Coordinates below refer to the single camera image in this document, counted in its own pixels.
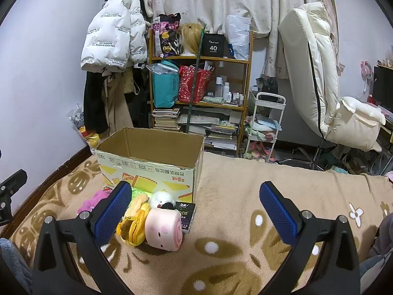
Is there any pink fluffy plush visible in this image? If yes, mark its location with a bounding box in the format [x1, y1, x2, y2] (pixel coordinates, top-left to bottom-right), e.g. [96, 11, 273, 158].
[77, 189, 112, 215]

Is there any yellow bear plush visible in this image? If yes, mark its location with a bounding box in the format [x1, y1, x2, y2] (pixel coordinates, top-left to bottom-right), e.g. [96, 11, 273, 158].
[116, 193, 151, 246]

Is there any pink pig roll plush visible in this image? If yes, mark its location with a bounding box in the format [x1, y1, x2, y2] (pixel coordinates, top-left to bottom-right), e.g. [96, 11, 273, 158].
[144, 208, 183, 252]

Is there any white round bird plush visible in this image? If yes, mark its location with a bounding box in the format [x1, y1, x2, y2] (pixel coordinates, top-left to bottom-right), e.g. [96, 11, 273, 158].
[149, 191, 176, 210]

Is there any black face tissue pack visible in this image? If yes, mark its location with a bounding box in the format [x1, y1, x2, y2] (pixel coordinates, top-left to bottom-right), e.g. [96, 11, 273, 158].
[175, 201, 196, 233]

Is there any green tissue pack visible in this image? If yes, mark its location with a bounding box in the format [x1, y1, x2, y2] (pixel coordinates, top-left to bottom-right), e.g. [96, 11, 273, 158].
[132, 187, 152, 200]

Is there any plastic bag of toys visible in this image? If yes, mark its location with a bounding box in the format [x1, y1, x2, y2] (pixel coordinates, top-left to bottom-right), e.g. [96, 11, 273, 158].
[67, 104, 100, 155]

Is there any cardboard box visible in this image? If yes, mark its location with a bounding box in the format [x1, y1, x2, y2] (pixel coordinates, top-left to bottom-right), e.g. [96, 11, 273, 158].
[95, 128, 204, 203]

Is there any beige coat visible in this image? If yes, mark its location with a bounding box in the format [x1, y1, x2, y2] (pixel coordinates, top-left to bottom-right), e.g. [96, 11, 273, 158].
[102, 69, 135, 135]

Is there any white rolling cart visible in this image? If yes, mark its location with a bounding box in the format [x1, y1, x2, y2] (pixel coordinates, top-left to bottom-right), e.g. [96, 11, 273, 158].
[244, 91, 286, 162]

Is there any stack of books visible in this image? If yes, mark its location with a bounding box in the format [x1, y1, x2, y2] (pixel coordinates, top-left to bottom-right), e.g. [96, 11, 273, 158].
[152, 108, 181, 131]

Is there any white puffer jacket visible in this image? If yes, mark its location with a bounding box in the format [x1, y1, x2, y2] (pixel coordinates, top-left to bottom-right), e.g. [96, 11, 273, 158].
[81, 0, 147, 75]

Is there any black monitor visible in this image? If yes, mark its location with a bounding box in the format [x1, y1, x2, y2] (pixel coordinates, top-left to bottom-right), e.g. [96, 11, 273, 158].
[372, 66, 393, 112]

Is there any teal bag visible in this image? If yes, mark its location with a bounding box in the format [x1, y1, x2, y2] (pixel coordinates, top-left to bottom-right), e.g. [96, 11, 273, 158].
[148, 61, 180, 109]

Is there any red gift bag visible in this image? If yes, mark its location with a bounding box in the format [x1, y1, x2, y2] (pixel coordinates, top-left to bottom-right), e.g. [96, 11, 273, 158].
[179, 65, 212, 104]

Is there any black cartoon bag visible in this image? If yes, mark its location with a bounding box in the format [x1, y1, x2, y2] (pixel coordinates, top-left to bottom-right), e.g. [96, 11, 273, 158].
[153, 13, 181, 58]

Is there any wooden bookshelf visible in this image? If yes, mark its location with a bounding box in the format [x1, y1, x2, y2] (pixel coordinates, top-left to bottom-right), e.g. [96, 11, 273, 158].
[148, 28, 254, 157]

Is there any cream gaming chair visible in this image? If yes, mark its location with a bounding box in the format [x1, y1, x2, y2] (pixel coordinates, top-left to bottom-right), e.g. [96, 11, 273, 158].
[279, 2, 386, 152]

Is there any green pole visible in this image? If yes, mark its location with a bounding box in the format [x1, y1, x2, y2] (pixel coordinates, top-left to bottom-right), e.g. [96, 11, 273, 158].
[185, 24, 206, 134]

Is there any blonde wig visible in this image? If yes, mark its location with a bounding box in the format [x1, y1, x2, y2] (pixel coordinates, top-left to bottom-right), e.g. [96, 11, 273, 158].
[179, 23, 204, 56]

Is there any black box with 40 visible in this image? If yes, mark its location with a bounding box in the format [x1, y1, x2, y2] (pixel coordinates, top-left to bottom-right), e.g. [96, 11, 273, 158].
[201, 33, 226, 57]

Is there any white plastic bag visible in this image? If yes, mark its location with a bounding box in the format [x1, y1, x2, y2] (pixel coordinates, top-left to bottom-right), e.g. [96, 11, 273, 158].
[225, 15, 251, 61]

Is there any floral curtain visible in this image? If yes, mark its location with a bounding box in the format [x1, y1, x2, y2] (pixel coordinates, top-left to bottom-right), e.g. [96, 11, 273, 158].
[148, 0, 339, 79]

